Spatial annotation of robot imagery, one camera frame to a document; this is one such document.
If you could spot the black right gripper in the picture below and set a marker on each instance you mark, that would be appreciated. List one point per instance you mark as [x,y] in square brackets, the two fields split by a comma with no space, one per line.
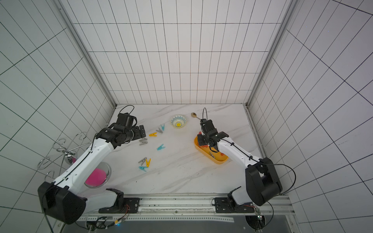
[206,141]

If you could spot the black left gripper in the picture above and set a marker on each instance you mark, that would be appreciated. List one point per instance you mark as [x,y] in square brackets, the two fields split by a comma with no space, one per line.
[137,135]

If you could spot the grey clothespin pair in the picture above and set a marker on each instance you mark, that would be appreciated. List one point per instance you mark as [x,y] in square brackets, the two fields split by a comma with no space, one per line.
[143,141]

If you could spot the yellow clothespin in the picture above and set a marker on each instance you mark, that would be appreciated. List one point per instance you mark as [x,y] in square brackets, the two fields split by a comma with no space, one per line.
[152,134]
[148,161]

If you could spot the yellow storage box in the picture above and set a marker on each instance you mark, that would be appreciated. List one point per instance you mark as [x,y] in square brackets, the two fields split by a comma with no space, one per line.
[217,157]

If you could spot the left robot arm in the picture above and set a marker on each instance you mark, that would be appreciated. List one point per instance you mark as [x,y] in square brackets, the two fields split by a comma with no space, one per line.
[60,199]

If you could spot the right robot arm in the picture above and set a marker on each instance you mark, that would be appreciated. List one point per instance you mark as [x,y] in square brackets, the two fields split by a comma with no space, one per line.
[262,182]

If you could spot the patterned small bowl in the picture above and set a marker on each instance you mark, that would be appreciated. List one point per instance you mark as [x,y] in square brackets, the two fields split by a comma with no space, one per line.
[178,121]

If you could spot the pink bowl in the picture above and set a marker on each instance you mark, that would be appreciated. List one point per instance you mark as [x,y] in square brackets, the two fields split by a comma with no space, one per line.
[99,176]

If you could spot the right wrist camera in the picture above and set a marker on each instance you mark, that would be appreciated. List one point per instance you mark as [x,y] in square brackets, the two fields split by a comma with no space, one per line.
[207,126]

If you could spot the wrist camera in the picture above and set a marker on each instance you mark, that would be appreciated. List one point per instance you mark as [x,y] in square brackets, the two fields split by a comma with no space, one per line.
[207,126]
[126,120]

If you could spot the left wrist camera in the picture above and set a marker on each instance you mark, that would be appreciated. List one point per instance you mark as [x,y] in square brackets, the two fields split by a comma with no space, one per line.
[126,120]

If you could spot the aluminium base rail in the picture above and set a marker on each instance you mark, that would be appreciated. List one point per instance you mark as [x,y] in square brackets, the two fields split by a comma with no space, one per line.
[184,207]

